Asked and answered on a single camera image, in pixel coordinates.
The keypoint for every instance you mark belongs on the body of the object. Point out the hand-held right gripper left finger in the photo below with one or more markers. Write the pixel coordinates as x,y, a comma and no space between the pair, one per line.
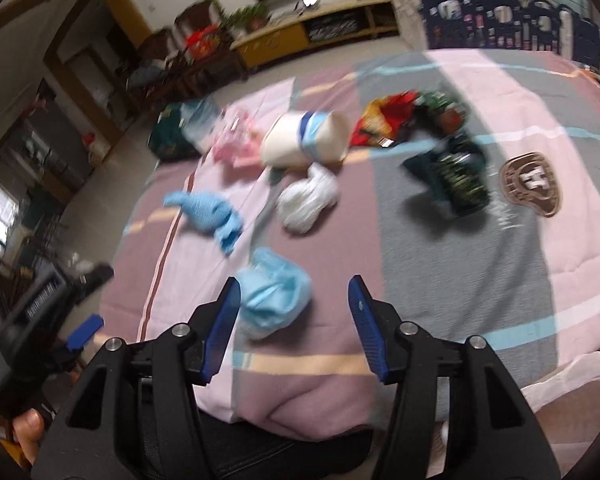
222,330

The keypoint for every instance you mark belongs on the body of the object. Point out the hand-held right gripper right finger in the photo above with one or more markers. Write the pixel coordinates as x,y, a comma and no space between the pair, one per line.
367,330

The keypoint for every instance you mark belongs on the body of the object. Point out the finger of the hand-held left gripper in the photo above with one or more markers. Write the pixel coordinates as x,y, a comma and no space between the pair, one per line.
85,332
97,275

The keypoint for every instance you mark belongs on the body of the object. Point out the light blue face mask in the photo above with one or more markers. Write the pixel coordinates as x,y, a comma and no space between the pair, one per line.
275,295

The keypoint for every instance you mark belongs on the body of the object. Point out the person's left hand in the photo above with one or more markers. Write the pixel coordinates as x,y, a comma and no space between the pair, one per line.
27,430

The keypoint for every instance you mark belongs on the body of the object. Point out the striped blanket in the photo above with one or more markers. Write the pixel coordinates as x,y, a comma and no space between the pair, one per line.
480,285

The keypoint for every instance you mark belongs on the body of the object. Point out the blue crumpled cloth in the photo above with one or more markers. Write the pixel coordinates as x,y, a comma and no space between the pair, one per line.
205,210

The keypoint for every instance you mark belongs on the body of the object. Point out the glass display cabinet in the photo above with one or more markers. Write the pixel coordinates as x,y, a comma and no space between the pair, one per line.
45,160

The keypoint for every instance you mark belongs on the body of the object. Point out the white jug red label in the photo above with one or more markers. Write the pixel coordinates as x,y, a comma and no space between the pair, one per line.
96,147

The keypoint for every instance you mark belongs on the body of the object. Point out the white crumpled plastic bag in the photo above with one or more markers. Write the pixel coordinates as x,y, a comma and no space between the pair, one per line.
305,202

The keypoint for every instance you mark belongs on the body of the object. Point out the dark green bag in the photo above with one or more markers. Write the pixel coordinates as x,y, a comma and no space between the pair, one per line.
175,135

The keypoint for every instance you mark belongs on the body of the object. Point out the dark green packet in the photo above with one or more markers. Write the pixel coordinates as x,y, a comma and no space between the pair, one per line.
455,175

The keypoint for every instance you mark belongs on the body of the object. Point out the dark wooden chair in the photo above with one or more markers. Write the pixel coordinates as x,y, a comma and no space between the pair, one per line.
215,70
150,95

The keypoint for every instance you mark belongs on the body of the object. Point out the pink plastic bag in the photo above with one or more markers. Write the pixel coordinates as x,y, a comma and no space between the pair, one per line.
237,142

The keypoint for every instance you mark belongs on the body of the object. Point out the white paper cup blue band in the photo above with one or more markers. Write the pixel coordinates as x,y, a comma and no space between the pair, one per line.
300,142

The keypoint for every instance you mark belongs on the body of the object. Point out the red snack wrapper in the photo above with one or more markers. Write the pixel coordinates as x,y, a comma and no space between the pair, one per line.
385,120

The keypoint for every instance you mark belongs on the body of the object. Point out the green crumpled wrapper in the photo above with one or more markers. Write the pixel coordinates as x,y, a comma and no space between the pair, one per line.
440,105

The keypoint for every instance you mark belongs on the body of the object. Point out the red gift box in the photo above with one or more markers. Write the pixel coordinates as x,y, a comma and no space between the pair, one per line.
200,40

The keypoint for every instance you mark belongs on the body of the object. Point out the yellow wooden tv cabinet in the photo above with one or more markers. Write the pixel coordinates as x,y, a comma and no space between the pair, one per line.
275,40

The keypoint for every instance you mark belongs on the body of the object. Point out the potted green plant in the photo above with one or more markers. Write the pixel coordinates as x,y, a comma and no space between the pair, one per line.
245,17

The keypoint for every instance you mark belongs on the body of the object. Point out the black audio receiver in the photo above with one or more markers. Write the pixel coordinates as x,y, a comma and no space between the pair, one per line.
332,26

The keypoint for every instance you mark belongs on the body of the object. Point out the white playpen fence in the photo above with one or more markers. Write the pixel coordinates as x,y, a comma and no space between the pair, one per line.
405,15

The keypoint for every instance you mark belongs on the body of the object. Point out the small white gadget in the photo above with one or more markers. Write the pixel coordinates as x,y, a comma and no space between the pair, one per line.
311,0

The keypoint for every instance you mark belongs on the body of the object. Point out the wooden door frame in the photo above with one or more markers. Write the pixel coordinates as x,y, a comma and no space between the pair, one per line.
125,0

